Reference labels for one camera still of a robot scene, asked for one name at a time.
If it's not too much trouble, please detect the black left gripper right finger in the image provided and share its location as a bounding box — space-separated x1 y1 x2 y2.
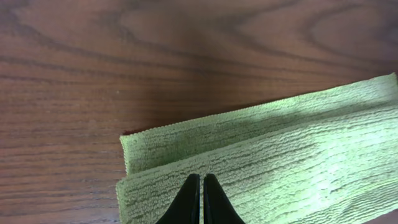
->
203 174 244 224

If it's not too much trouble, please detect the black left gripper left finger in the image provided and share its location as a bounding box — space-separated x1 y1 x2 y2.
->
156 174 200 224

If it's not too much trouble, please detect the light green microfiber cloth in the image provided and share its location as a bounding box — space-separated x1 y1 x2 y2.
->
116 74 397 223

